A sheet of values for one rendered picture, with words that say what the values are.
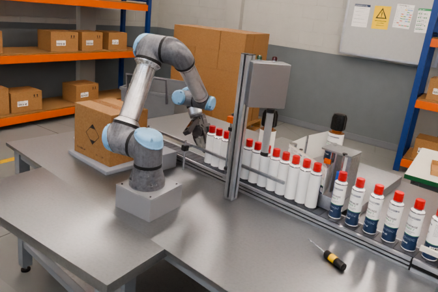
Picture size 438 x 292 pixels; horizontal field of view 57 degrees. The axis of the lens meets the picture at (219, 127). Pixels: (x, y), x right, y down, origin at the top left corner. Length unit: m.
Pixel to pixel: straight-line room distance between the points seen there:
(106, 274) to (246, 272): 0.46
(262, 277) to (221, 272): 0.14
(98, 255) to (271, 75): 0.95
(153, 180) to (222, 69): 3.83
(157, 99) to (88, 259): 2.82
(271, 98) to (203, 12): 5.73
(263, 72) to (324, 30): 4.68
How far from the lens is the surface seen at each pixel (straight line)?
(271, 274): 1.47
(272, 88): 1.72
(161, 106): 4.12
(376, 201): 1.69
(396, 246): 1.73
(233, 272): 1.44
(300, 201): 1.84
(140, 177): 1.67
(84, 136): 2.23
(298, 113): 6.56
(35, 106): 5.64
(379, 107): 6.17
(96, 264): 1.45
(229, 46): 5.32
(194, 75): 1.84
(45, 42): 5.73
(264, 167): 1.90
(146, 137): 1.62
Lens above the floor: 1.67
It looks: 16 degrees down
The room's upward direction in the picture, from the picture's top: 6 degrees clockwise
